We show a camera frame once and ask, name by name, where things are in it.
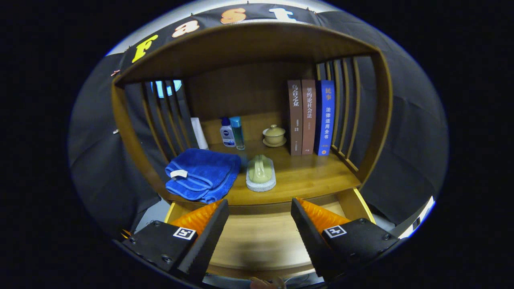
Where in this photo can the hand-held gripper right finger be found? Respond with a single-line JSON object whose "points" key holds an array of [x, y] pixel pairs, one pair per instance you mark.
{"points": [[313, 245]]}

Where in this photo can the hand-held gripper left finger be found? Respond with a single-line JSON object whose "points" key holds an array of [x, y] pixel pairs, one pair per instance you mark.
{"points": [[209, 245]]}

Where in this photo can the wooden drawer with black knob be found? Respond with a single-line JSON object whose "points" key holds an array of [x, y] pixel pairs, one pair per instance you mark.
{"points": [[261, 241]]}

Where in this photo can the green scrub brush white base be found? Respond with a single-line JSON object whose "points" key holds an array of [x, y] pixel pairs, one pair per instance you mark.
{"points": [[261, 172]]}

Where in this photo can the wooden countertop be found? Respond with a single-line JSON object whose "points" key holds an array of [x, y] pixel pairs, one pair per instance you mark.
{"points": [[305, 176]]}

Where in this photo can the wooden cabinet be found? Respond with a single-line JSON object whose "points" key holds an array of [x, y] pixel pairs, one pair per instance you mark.
{"points": [[249, 44]]}

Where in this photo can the folded blue towel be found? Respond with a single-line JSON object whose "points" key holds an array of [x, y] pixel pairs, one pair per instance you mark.
{"points": [[200, 168]]}

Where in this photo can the white slotted panel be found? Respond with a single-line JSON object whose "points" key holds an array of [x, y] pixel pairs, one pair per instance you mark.
{"points": [[419, 218]]}

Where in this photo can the white tube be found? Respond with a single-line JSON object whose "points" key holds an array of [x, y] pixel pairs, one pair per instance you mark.
{"points": [[199, 134]]}

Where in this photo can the white bottle with blue cap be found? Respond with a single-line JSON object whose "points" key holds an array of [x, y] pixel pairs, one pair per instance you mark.
{"points": [[227, 134]]}

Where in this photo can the beige lidded teacup with saucer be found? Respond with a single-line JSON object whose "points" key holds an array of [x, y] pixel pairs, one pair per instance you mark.
{"points": [[274, 136]]}

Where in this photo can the teal glass bottle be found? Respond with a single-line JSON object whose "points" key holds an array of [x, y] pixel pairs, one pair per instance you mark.
{"points": [[238, 132]]}

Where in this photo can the reddish brown book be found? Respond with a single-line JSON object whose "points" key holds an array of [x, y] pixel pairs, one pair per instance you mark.
{"points": [[308, 120]]}

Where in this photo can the blue book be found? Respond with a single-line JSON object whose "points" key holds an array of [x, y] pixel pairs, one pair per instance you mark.
{"points": [[326, 120]]}

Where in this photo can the dark brown book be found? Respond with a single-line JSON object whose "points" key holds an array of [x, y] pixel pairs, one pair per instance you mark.
{"points": [[295, 120]]}

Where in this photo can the black backdrop cloth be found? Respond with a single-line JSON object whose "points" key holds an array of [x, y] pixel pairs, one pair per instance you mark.
{"points": [[409, 120]]}

